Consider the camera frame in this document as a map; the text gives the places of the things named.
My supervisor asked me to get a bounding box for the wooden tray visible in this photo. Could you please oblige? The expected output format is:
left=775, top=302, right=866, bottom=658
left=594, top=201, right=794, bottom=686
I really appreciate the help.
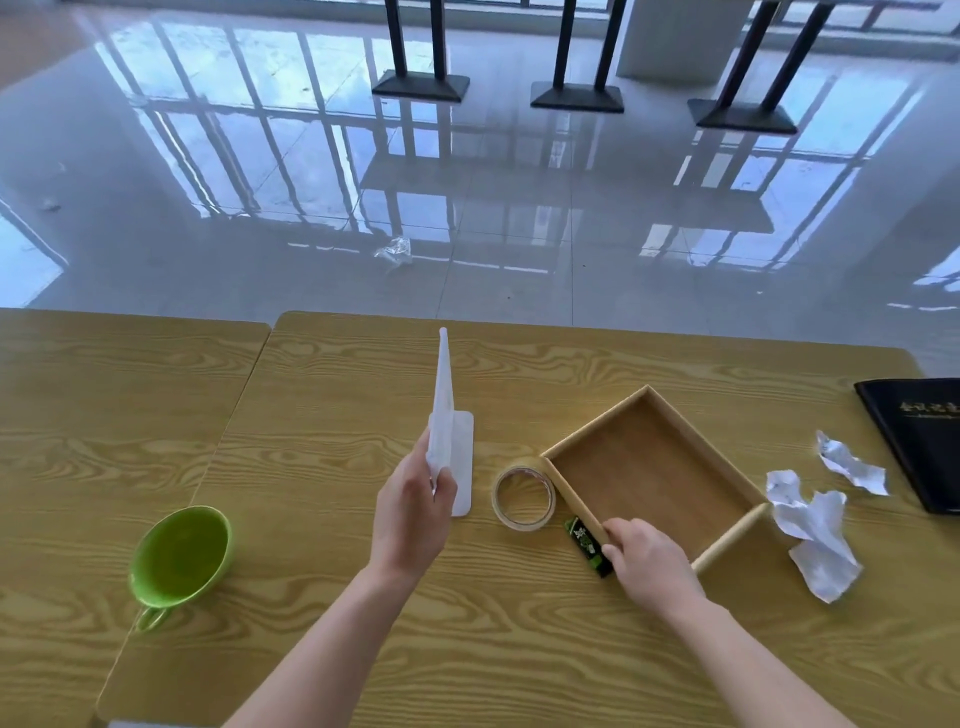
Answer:
left=539, top=384, right=774, bottom=575

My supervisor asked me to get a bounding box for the large crumpled white paper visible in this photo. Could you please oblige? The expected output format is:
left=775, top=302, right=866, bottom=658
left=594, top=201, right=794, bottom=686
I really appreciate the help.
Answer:
left=765, top=469, right=864, bottom=605

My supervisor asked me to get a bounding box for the black table base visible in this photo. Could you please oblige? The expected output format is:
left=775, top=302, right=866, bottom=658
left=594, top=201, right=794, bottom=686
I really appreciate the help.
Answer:
left=687, top=0, right=837, bottom=136
left=529, top=0, right=629, bottom=115
left=371, top=0, right=472, bottom=104

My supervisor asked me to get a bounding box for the white pillar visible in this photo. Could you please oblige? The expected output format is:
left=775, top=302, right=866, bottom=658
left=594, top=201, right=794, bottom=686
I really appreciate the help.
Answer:
left=615, top=0, right=757, bottom=85

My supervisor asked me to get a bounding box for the white flat paper strip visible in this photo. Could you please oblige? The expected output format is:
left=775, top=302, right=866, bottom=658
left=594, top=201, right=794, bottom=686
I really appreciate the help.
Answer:
left=448, top=410, right=476, bottom=519

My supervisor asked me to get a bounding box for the black folder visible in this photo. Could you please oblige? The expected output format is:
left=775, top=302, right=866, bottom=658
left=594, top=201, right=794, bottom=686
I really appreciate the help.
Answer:
left=854, top=377, right=960, bottom=516

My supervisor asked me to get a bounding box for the person's left forearm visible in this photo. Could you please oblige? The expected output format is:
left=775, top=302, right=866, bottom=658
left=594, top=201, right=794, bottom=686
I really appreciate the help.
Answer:
left=223, top=562, right=418, bottom=728

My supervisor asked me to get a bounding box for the green black small packet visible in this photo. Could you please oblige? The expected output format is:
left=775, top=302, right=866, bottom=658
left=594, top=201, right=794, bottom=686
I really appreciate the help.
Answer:
left=564, top=515, right=615, bottom=579

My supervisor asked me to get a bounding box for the person's right forearm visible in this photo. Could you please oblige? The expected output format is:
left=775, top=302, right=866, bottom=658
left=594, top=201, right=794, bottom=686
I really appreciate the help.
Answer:
left=663, top=596, right=858, bottom=728

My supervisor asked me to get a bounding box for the person's right hand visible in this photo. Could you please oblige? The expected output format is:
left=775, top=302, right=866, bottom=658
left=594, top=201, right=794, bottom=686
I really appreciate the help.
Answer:
left=600, top=517, right=708, bottom=621

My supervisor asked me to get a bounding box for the green cup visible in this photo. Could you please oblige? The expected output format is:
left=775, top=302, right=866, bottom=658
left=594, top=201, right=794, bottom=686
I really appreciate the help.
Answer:
left=127, top=505, right=234, bottom=633

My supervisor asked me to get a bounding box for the person's left hand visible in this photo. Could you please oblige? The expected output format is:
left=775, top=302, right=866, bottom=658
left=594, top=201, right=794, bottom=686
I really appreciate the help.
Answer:
left=369, top=427, right=459, bottom=580

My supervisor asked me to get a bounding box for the clear tape roll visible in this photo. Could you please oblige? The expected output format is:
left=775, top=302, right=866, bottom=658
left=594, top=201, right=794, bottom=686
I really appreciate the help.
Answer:
left=491, top=465, right=558, bottom=533

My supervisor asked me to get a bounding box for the small crumpled white paper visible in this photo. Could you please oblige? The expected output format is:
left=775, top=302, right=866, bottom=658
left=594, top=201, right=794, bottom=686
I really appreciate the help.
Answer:
left=815, top=429, right=891, bottom=498

